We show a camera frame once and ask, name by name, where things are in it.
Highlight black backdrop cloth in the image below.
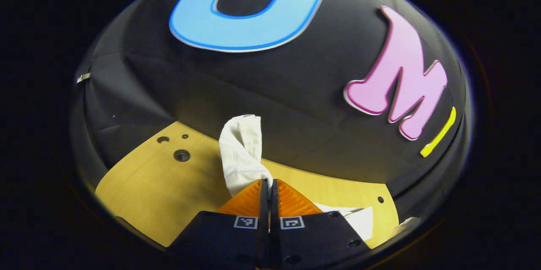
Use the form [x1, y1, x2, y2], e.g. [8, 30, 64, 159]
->
[70, 0, 472, 220]

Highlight white jeans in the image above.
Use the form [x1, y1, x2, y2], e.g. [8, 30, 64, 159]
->
[219, 114, 374, 241]

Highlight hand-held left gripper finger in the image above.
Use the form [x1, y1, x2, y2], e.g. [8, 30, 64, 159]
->
[270, 179, 372, 269]
[169, 179, 270, 269]

